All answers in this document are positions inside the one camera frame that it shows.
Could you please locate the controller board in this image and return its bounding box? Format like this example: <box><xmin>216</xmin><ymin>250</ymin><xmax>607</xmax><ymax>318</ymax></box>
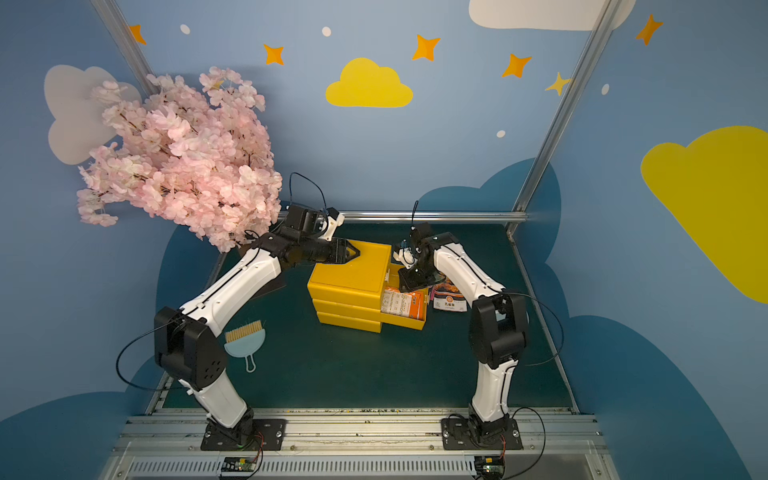
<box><xmin>219</xmin><ymin>456</ymin><xmax>259</xmax><ymax>478</ymax></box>
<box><xmin>473</xmin><ymin>456</ymin><xmax>505</xmax><ymax>480</ymax></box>

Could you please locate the yellow drawer cabinet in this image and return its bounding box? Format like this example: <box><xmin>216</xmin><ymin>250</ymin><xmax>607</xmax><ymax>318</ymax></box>
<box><xmin>307</xmin><ymin>241</ymin><xmax>391</xmax><ymax>334</ymax></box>

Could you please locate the left corner aluminium post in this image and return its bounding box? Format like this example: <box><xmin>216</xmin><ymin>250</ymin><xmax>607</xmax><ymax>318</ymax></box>
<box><xmin>90</xmin><ymin>0</ymin><xmax>159</xmax><ymax>96</ymax></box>

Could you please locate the aluminium mounting rail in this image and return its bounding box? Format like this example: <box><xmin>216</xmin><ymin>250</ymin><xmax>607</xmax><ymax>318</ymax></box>
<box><xmin>100</xmin><ymin>408</ymin><xmax>619</xmax><ymax>479</ymax></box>

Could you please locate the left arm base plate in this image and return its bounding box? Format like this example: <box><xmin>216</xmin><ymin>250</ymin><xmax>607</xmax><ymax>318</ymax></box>
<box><xmin>200</xmin><ymin>417</ymin><xmax>287</xmax><ymax>451</ymax></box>

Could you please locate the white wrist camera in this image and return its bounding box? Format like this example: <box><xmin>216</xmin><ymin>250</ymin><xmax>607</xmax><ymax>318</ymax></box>
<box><xmin>320</xmin><ymin>207</ymin><xmax>345</xmax><ymax>241</ymax></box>
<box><xmin>393</xmin><ymin>247</ymin><xmax>416</xmax><ymax>269</ymax></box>

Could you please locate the right controller board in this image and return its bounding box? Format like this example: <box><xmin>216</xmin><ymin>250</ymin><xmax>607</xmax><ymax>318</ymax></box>
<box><xmin>473</xmin><ymin>456</ymin><xmax>505</xmax><ymax>480</ymax></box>

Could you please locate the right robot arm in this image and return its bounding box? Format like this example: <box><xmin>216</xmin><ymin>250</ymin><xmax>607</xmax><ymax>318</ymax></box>
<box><xmin>393</xmin><ymin>223</ymin><xmax>529</xmax><ymax>440</ymax></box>

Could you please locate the corner aluminium post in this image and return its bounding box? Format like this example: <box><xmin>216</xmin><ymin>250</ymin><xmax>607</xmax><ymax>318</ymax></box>
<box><xmin>90</xmin><ymin>0</ymin><xmax>159</xmax><ymax>96</ymax></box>
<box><xmin>506</xmin><ymin>0</ymin><xmax>624</xmax><ymax>243</ymax></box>

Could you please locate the orange white-label seed bag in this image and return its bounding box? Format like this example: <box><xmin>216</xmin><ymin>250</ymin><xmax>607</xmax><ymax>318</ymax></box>
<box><xmin>381</xmin><ymin>288</ymin><xmax>426</xmax><ymax>320</ymax></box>

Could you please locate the right corner aluminium post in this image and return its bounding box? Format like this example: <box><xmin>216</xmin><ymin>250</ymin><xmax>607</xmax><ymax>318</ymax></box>
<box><xmin>506</xmin><ymin>0</ymin><xmax>624</xmax><ymax>243</ymax></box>

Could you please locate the back horizontal aluminium profile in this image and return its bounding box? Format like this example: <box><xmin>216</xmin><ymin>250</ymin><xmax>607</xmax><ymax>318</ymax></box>
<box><xmin>342</xmin><ymin>211</ymin><xmax>527</xmax><ymax>224</ymax></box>

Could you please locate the left controller board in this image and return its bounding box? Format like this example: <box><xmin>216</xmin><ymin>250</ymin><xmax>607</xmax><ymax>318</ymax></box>
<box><xmin>219</xmin><ymin>456</ymin><xmax>259</xmax><ymax>478</ymax></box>

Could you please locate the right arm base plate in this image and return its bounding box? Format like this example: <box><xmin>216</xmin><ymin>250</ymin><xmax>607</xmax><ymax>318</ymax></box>
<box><xmin>440</xmin><ymin>413</ymin><xmax>523</xmax><ymax>451</ymax></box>

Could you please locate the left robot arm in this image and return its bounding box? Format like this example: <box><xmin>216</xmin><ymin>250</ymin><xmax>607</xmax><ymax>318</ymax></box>
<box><xmin>153</xmin><ymin>205</ymin><xmax>360</xmax><ymax>430</ymax></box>

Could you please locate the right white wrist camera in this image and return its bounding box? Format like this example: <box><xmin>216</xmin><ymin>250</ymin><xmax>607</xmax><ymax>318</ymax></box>
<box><xmin>393</xmin><ymin>247</ymin><xmax>416</xmax><ymax>269</ymax></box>

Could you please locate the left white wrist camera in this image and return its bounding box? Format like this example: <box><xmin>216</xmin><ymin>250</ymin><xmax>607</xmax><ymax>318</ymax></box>
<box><xmin>320</xmin><ymin>207</ymin><xmax>345</xmax><ymax>241</ymax></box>

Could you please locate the yellow top drawer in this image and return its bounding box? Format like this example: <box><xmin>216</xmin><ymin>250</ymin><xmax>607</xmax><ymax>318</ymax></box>
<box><xmin>380</xmin><ymin>263</ymin><xmax>429</xmax><ymax>330</ymax></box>

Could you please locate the pink cherry blossom tree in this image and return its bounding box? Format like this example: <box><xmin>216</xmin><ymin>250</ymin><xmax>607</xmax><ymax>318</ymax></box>
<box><xmin>77</xmin><ymin>67</ymin><xmax>283</xmax><ymax>253</ymax></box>

